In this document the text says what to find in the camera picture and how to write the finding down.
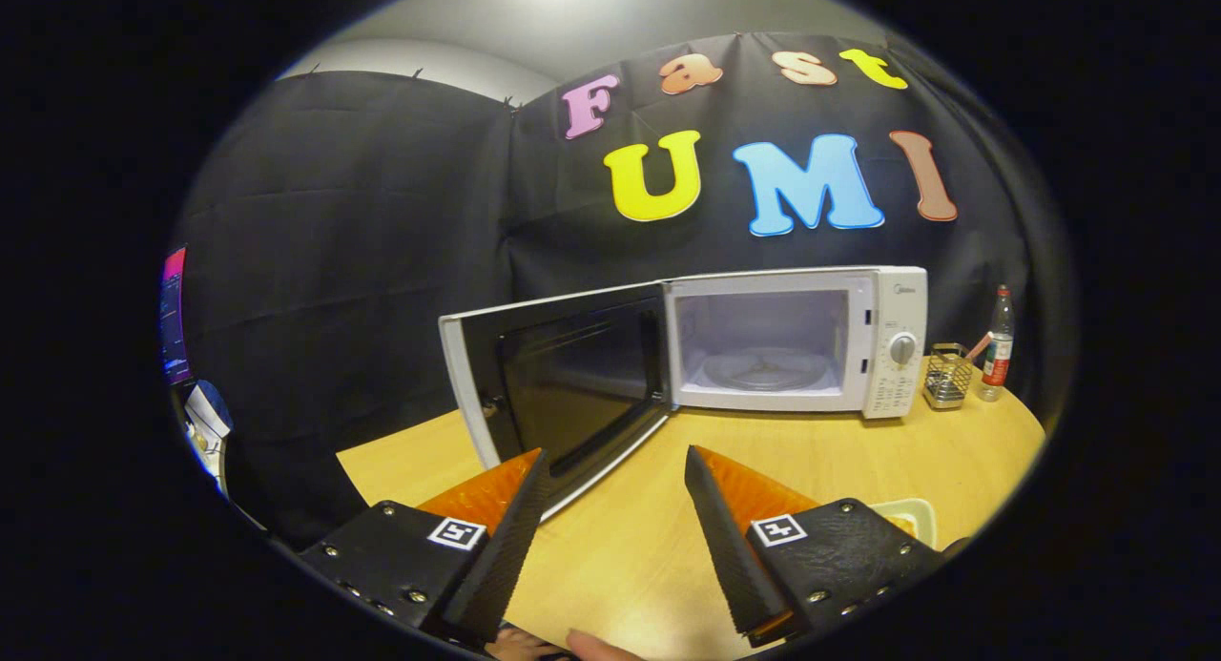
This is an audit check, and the bright monitor screen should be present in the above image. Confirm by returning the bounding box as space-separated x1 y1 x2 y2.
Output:
158 246 193 387

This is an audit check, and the glass microwave turntable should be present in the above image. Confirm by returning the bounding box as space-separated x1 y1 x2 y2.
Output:
701 346 842 392

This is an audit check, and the white microwave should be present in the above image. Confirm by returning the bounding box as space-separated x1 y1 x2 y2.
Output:
439 265 929 525

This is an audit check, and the cream food plate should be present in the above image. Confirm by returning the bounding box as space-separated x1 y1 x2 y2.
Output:
866 497 939 551

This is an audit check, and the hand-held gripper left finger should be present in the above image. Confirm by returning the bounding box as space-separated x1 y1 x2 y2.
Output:
298 447 551 645

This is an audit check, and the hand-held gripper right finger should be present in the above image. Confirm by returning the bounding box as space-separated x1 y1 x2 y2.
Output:
684 444 947 646

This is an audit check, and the metal wire basket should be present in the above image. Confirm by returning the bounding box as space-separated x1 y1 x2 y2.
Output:
921 342 975 411

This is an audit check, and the clear plastic water bottle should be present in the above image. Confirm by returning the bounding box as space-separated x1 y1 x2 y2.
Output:
977 284 1016 403

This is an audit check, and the white and blue object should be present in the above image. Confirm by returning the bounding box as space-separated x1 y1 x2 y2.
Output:
181 379 236 498

